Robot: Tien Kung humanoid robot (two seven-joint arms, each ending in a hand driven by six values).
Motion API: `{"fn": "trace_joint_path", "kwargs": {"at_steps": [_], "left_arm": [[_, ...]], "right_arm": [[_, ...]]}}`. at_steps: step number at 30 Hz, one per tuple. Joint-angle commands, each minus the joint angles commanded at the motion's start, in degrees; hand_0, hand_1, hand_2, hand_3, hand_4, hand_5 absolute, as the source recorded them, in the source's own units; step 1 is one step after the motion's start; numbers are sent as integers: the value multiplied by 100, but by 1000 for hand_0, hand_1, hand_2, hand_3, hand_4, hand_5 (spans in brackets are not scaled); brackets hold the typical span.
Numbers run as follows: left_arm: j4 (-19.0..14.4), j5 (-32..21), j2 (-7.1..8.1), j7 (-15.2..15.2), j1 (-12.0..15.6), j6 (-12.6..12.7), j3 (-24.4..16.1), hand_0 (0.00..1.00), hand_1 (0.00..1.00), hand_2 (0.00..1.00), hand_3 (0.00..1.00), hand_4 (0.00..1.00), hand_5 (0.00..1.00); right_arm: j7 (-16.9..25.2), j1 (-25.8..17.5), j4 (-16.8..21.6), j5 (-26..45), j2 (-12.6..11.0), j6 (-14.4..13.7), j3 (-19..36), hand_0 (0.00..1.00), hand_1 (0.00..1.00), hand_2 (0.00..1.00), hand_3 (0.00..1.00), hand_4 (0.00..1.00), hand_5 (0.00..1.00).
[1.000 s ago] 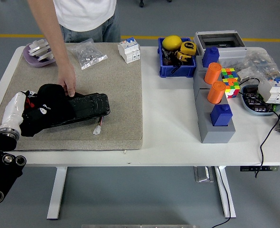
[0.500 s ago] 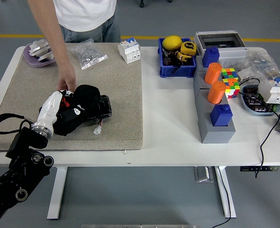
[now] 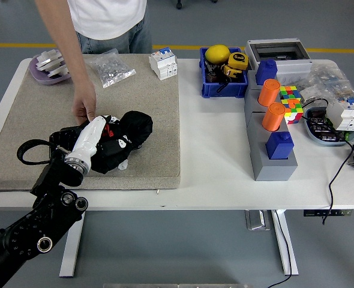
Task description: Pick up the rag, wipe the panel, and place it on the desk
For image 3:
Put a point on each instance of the person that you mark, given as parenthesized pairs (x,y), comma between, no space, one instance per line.
(105,18)

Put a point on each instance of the purple tray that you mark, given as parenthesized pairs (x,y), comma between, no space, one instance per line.
(45,79)

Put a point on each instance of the colourful puzzle cube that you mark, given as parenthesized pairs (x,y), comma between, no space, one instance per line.
(294,112)
(290,92)

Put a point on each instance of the clear bag with white label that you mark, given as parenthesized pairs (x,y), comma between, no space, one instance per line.
(312,93)

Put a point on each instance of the yellow tape measure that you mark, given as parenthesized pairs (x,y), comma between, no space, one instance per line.
(231,72)
(237,61)

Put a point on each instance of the grey-brown mat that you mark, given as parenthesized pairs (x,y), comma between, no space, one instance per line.
(153,156)

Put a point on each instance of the grey shape holder base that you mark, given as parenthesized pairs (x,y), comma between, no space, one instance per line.
(273,171)

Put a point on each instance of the clear bag of screws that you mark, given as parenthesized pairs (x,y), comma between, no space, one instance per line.
(111,70)

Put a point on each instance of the blue square block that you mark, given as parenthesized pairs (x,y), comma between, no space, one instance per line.
(265,72)
(279,147)

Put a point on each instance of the white table leg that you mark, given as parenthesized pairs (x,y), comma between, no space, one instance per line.
(72,249)
(285,240)

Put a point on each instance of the blue plastic bin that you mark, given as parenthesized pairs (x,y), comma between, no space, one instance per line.
(225,90)

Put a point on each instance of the person's right hand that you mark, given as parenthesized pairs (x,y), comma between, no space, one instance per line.
(84,100)

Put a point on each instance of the black power strip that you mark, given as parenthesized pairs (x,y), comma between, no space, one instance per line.
(327,213)

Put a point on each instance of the yellow ball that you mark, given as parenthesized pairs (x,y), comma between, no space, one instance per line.
(217,54)

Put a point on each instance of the white plastic bracket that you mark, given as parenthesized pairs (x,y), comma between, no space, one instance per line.
(58,70)
(48,58)

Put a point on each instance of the brown round object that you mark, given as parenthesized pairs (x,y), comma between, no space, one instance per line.
(213,78)

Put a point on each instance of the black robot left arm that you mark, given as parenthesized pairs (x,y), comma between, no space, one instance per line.
(39,222)

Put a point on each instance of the clear bag of parts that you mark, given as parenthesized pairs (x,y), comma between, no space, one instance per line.
(333,78)

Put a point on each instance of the orange cylinder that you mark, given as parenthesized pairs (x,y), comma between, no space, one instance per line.
(268,93)
(273,117)

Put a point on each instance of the grey electrical enclosure box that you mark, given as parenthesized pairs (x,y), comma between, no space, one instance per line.
(294,66)

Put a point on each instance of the grey metal box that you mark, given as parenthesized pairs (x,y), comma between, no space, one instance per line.
(256,220)

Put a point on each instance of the white circuit breaker blue lever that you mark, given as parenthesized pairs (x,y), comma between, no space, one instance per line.
(163,64)
(345,115)

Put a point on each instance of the black electronic module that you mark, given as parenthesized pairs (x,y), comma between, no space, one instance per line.
(316,115)
(327,133)

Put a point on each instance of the blue-grey tray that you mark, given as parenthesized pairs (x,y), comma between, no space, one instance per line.
(321,141)

